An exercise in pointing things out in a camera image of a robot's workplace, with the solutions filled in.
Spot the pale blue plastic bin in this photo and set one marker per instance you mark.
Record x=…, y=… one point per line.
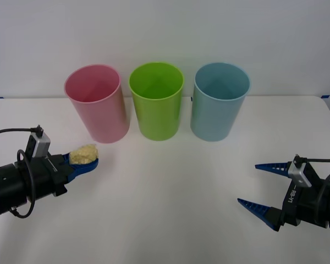
x=213, y=118

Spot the green plastic bin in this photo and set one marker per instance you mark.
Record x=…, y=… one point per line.
x=158, y=118

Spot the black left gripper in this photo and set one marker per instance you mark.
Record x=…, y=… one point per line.
x=44, y=173

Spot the pink plastic bin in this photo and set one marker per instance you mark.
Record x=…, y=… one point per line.
x=104, y=121

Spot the yellow sponge lump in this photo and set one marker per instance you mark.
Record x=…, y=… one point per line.
x=83, y=154

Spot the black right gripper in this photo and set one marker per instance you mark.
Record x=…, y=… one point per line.
x=302, y=203

